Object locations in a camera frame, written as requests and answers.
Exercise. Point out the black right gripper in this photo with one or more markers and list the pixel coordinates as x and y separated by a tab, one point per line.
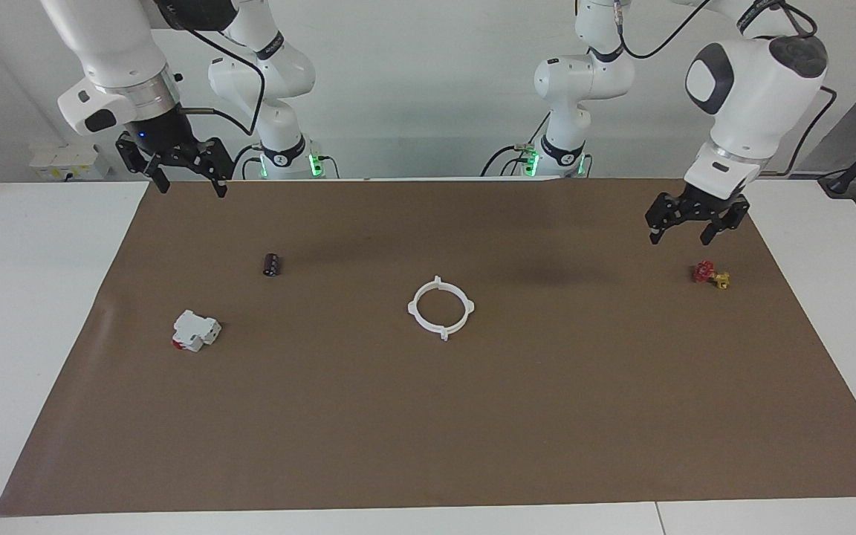
161	137

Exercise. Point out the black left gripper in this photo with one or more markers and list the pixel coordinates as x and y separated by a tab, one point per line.
704	206

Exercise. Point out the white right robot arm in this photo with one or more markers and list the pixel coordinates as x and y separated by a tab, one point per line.
112	44

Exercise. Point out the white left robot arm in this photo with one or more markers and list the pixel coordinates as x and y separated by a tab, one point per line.
755	89

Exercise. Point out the red handwheel yellow valve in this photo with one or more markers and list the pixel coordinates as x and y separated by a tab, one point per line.
704	272

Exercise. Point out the white power strip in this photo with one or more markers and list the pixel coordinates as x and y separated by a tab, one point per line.
64	157

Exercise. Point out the small dark cylindrical capacitor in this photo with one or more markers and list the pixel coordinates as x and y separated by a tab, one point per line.
273	265

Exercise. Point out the white circuit breaker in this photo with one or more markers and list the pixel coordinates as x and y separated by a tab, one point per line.
194	329

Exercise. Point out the brown table mat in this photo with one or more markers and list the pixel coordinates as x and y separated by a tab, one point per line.
428	416

